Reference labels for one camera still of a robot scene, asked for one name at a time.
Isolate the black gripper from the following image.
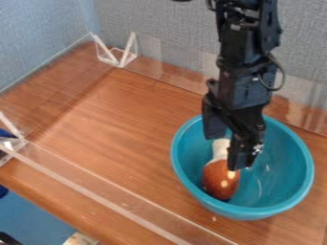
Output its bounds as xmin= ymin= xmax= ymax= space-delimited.
xmin=202 ymin=63 xmax=278 ymax=171

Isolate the brown toy mushroom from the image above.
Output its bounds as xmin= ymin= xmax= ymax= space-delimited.
xmin=202 ymin=138 xmax=240 ymax=200

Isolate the blue plastic bowl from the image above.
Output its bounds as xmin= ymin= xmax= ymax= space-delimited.
xmin=170 ymin=113 xmax=316 ymax=222

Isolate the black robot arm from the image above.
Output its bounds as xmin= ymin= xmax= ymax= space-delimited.
xmin=202 ymin=0 xmax=284 ymax=171

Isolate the clear acrylic back barrier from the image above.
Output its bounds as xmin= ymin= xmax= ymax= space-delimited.
xmin=126 ymin=33 xmax=327 ymax=137

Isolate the clear acrylic barrier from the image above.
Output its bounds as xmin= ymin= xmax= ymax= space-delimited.
xmin=126 ymin=33 xmax=327 ymax=137
xmin=0 ymin=111 xmax=238 ymax=245

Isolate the clear acrylic front barrier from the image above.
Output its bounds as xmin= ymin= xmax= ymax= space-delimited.
xmin=0 ymin=111 xmax=238 ymax=245

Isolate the blue object at left edge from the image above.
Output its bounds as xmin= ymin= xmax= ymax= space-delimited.
xmin=0 ymin=127 xmax=17 ymax=199

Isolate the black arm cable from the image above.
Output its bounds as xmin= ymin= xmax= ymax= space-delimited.
xmin=254 ymin=54 xmax=286 ymax=92

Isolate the clear acrylic corner bracket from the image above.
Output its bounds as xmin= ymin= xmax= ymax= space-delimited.
xmin=91 ymin=32 xmax=138 ymax=68

